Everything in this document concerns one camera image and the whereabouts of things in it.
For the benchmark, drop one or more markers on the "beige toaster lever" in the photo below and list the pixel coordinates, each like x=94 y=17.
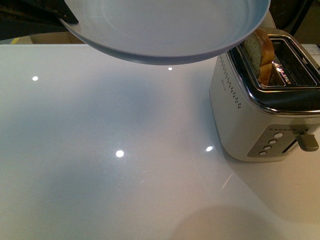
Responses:
x=307 y=142

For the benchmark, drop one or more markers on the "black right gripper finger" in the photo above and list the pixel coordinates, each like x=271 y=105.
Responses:
x=40 y=10

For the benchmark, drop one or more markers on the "white round plate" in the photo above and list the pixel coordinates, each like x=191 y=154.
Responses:
x=165 y=32

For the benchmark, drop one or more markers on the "white chrome two-slot toaster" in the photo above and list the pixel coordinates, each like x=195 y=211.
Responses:
x=257 y=123

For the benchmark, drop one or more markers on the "slice of brown bread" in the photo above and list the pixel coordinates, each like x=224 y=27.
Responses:
x=260 y=52

